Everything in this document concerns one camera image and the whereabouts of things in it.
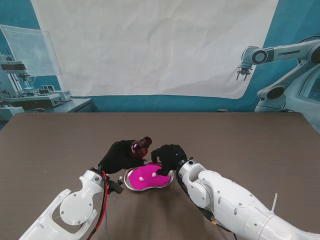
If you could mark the white wrinkled backdrop sheet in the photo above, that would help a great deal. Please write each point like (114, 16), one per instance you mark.
(150, 50)

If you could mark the red transparent sample bottle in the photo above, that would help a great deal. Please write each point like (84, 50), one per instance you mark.
(138, 153)

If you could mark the blue lab print banner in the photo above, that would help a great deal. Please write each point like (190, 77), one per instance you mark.
(15, 15)

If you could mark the white zip tie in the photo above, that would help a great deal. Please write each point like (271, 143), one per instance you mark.
(274, 202)

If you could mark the magenta tray liner pad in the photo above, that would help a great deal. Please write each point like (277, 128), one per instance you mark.
(147, 182)

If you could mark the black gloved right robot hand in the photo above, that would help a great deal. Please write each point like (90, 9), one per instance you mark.
(172, 156)

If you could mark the small white cotton ball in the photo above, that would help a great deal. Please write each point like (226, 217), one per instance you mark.
(141, 178)

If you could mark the white pill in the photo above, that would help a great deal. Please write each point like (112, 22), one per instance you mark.
(154, 174)

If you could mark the steel kidney-shaped tray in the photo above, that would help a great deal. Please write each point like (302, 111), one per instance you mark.
(140, 190)

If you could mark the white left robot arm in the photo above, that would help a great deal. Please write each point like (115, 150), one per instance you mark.
(75, 207)

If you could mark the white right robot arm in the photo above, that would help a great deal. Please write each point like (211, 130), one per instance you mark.
(220, 190)

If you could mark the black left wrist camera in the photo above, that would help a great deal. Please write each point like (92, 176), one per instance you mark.
(116, 187)

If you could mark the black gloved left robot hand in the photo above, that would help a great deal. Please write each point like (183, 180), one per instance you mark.
(117, 157)

